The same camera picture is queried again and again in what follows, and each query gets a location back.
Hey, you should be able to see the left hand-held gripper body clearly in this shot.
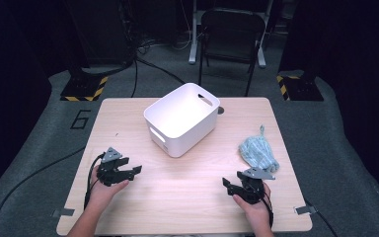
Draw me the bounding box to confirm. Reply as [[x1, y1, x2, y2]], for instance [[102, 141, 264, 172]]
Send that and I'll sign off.
[[96, 146, 123, 188]]

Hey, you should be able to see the hand-held gripper black cable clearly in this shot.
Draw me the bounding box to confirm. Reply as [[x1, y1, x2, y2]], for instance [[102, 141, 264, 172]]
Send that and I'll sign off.
[[83, 151, 107, 210], [261, 191, 275, 228]]

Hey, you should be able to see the white desk leg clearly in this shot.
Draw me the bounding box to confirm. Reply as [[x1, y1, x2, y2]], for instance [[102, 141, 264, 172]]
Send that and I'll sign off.
[[188, 0, 199, 64], [256, 0, 274, 69]]

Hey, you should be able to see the right hand-held gripper black cable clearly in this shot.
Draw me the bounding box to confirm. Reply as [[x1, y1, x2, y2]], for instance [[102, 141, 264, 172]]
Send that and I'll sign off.
[[261, 191, 275, 228]]

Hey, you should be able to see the left hand-held gripper black cable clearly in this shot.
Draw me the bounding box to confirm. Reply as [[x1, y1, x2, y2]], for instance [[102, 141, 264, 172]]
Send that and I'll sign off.
[[83, 151, 107, 210]]

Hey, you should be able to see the white plastic storage bin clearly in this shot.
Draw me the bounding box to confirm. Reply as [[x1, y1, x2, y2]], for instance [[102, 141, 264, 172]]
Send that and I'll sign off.
[[143, 82, 221, 158]]

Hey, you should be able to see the person's right hand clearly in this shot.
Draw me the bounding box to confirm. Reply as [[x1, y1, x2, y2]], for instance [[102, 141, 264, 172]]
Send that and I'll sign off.
[[232, 185, 272, 229]]

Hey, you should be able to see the dark curtain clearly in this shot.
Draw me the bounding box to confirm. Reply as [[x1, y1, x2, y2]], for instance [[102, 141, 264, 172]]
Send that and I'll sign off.
[[277, 0, 379, 218], [0, 0, 80, 206]]

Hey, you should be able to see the black yellow striped stand base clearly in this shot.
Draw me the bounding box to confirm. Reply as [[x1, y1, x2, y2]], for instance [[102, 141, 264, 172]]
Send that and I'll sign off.
[[275, 74, 325, 102], [59, 74, 109, 103]]

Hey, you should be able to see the black floor cable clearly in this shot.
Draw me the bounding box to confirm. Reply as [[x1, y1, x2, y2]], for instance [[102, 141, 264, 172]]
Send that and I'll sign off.
[[136, 57, 186, 86], [0, 146, 87, 237], [304, 198, 339, 237], [130, 58, 138, 99]]

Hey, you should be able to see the black folding chair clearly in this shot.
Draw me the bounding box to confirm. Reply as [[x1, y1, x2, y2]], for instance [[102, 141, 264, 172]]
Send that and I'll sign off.
[[196, 8, 266, 98]]

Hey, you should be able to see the dark equipment cabinet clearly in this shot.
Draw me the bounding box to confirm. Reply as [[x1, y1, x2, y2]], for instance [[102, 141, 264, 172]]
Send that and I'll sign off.
[[63, 0, 136, 67]]

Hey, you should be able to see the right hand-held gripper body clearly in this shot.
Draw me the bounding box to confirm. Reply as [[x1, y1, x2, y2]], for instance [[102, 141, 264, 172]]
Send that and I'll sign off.
[[240, 167, 276, 205]]

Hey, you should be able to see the tangle of thin cables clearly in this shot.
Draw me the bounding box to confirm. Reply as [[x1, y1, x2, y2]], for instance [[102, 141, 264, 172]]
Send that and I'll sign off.
[[137, 31, 191, 55]]

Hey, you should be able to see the grey tape strip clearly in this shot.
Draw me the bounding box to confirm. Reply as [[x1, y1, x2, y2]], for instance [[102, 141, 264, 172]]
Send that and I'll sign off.
[[51, 207, 76, 218], [294, 205, 319, 215]]

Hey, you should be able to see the person's left hand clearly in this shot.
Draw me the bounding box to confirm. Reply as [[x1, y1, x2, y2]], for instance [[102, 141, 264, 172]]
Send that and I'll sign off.
[[88, 167, 130, 207]]

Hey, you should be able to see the light blue towel cloth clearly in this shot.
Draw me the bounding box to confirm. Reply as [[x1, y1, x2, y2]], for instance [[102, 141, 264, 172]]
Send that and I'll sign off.
[[238, 124, 280, 174]]

